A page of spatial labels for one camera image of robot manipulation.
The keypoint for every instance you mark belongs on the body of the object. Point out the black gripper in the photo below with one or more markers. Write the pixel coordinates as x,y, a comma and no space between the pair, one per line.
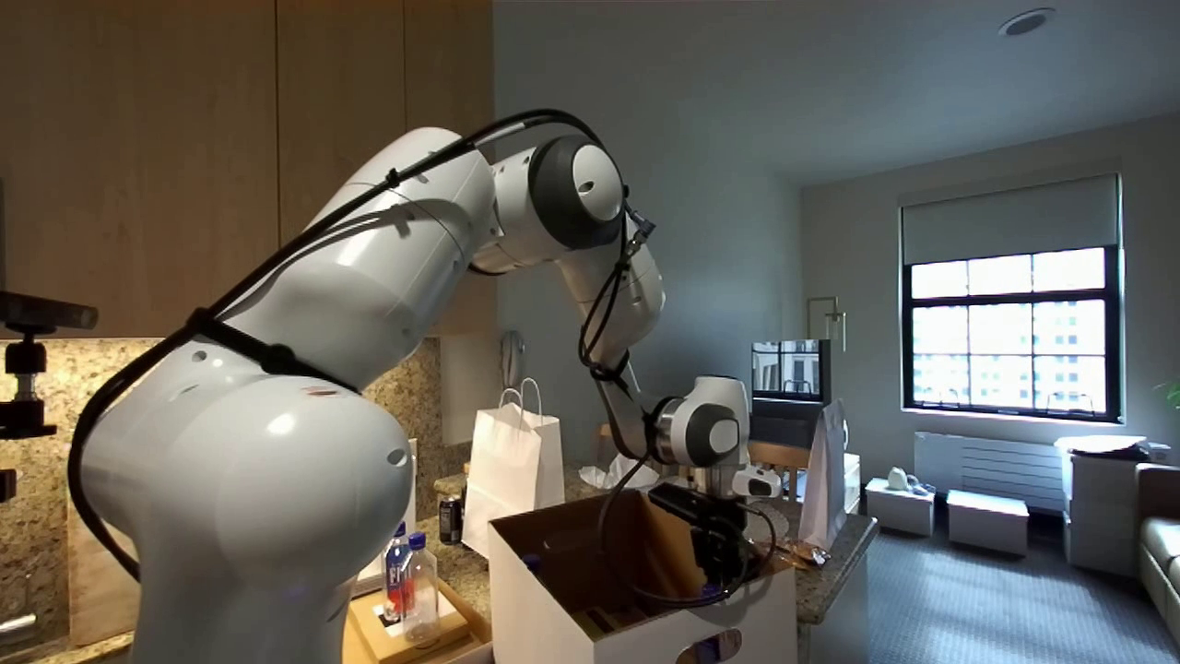
724,553

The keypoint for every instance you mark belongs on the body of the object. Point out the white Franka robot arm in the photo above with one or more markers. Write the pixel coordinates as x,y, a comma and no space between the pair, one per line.
269,492

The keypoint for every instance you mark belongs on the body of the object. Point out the white floor box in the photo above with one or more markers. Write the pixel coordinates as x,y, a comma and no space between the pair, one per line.
986,523
896,506

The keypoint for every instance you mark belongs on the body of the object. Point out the white cardboard box brown inside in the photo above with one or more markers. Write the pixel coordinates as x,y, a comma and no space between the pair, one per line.
554,623

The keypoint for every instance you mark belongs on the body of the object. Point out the wooden chair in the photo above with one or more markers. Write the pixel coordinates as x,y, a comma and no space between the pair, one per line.
785,460

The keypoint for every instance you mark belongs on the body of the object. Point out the tall white pointed bag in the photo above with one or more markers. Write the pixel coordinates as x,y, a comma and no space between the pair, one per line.
828,484

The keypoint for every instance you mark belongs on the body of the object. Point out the black monitor stand cabinet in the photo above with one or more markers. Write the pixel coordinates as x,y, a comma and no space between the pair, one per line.
785,426

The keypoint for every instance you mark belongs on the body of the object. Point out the white crumpled tissue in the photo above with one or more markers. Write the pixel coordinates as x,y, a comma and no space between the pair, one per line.
603,478

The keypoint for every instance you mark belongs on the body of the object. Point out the small lit monitor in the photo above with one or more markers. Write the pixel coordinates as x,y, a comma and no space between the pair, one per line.
785,369

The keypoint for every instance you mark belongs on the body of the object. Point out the clear water bottle blue cap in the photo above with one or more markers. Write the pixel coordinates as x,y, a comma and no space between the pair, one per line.
420,593

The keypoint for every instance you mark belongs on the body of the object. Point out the wooden cutting board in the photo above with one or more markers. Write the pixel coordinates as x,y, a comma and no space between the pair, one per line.
430,645

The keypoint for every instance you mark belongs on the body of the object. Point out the clear bottle red blue label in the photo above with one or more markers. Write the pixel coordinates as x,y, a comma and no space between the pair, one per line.
396,577

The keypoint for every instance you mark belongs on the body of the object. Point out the black framed window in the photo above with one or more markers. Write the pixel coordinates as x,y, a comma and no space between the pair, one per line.
1010,332

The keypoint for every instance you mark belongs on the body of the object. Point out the short white roller blind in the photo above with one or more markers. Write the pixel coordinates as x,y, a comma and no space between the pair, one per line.
1007,223

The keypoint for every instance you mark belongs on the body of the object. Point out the beige sofa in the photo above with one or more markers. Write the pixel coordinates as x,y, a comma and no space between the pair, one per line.
1163,556

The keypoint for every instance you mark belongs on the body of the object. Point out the green potted plant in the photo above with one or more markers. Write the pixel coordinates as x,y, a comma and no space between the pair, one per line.
1170,398

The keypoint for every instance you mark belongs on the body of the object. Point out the round ceiling light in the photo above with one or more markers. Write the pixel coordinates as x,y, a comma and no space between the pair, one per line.
1026,19

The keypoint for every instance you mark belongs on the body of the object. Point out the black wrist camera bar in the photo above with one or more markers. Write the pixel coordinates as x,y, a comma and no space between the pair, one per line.
686,502

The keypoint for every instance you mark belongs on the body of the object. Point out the white wall radiator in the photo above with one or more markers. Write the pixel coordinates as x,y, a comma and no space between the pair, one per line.
982,466

